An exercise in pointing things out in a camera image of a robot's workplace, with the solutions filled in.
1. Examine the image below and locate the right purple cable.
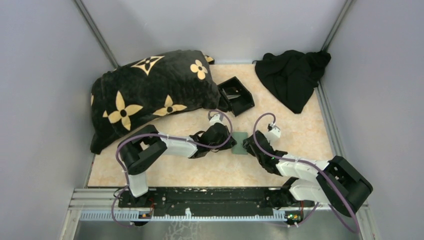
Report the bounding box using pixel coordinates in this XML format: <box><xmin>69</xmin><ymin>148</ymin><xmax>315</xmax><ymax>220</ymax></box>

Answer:
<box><xmin>252</xmin><ymin>112</ymin><xmax>363</xmax><ymax>236</ymax></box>

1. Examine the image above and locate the purple cable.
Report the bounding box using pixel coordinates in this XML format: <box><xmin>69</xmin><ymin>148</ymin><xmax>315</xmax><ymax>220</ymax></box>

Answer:
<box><xmin>110</xmin><ymin>109</ymin><xmax>234</xmax><ymax>229</ymax></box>
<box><xmin>252</xmin><ymin>112</ymin><xmax>363</xmax><ymax>236</ymax></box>

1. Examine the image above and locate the green leather card holder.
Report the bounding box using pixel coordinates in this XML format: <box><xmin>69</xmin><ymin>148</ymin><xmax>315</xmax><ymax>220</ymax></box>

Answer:
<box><xmin>231</xmin><ymin>131</ymin><xmax>248</xmax><ymax>155</ymax></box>

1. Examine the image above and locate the black crumpled cloth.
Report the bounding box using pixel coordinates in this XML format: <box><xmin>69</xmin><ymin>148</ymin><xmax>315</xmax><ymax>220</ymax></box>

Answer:
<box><xmin>254</xmin><ymin>50</ymin><xmax>332</xmax><ymax>114</ymax></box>

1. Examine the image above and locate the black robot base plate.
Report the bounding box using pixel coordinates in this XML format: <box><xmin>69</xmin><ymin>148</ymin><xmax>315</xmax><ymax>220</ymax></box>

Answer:
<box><xmin>113</xmin><ymin>187</ymin><xmax>315</xmax><ymax>217</ymax></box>

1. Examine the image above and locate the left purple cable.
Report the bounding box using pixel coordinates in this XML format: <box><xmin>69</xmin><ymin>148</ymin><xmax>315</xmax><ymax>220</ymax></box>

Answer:
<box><xmin>110</xmin><ymin>109</ymin><xmax>234</xmax><ymax>229</ymax></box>

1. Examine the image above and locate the aluminium front frame rail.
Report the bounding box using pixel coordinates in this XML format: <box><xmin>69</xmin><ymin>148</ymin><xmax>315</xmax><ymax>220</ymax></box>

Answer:
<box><xmin>67</xmin><ymin>187</ymin><xmax>369</xmax><ymax>222</ymax></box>

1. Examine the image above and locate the black floral patterned blanket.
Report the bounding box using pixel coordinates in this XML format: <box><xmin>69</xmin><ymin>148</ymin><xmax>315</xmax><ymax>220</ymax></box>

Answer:
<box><xmin>90</xmin><ymin>50</ymin><xmax>221</xmax><ymax>155</ymax></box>

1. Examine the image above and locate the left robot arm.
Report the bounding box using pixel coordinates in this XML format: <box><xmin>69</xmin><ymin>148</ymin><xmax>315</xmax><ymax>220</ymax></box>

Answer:
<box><xmin>115</xmin><ymin>110</ymin><xmax>237</xmax><ymax>207</ymax></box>

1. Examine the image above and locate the black plastic card tray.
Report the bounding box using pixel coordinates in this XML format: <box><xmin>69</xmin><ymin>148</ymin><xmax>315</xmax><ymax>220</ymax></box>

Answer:
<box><xmin>217</xmin><ymin>76</ymin><xmax>255</xmax><ymax>117</ymax></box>

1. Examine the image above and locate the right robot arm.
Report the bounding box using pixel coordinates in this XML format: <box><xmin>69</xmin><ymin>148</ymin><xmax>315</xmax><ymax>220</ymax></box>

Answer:
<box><xmin>242</xmin><ymin>127</ymin><xmax>374</xmax><ymax>217</ymax></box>

